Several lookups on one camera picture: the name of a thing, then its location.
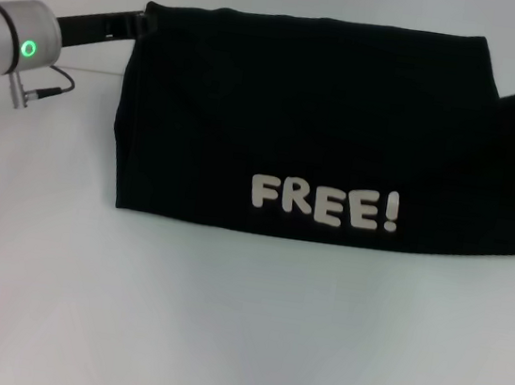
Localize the black shirt with FREE print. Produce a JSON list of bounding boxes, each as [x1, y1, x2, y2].
[[102, 0, 515, 273]]

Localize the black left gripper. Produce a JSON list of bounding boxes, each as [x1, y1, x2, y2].
[[51, 0, 162, 60]]

